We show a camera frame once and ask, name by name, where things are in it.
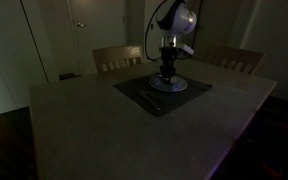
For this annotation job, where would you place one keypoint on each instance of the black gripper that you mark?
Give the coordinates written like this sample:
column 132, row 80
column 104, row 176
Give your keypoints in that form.
column 168, row 65

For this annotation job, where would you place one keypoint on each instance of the dark woven placemat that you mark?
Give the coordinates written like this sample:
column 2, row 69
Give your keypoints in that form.
column 134, row 90

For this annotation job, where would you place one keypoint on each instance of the metal fork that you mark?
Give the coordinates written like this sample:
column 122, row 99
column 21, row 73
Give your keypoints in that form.
column 144, row 95

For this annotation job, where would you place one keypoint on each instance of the white room door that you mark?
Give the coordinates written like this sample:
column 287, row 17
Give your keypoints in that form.
column 99, row 30

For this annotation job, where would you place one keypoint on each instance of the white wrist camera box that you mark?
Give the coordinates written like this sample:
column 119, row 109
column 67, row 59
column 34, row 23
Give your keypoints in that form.
column 185, row 49

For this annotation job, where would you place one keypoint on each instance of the dark wall switch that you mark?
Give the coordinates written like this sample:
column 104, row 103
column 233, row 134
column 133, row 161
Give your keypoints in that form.
column 151, row 26

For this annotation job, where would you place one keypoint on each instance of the light wooden slatted chair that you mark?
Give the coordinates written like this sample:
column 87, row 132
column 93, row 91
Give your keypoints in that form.
column 232, row 55
column 117, row 55

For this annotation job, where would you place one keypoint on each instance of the white round plate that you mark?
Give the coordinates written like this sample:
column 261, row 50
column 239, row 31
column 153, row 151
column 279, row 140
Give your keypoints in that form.
column 180, row 87

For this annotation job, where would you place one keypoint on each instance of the metal table knife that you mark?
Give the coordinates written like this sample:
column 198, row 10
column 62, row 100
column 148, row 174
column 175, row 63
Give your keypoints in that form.
column 157, row 100

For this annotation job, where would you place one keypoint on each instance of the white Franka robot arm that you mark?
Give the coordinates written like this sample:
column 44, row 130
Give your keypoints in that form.
column 180, row 18

